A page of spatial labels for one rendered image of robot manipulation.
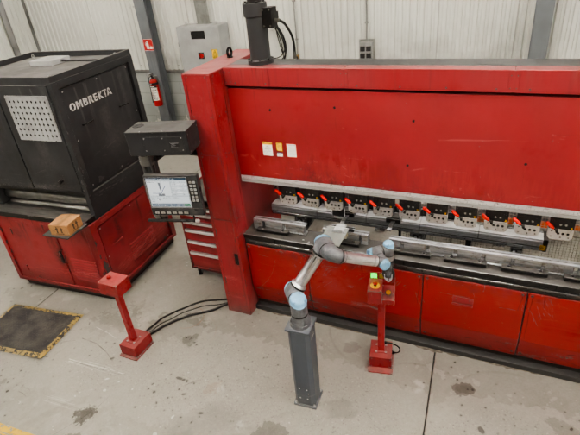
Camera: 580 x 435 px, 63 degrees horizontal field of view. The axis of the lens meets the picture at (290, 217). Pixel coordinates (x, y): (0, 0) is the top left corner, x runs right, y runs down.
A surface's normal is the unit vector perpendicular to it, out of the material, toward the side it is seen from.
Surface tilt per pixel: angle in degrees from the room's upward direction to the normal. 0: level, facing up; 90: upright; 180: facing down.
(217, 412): 0
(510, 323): 90
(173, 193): 90
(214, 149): 90
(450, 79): 90
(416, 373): 0
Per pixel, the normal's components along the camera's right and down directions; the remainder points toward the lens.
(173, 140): -0.17, 0.51
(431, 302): -0.40, 0.49
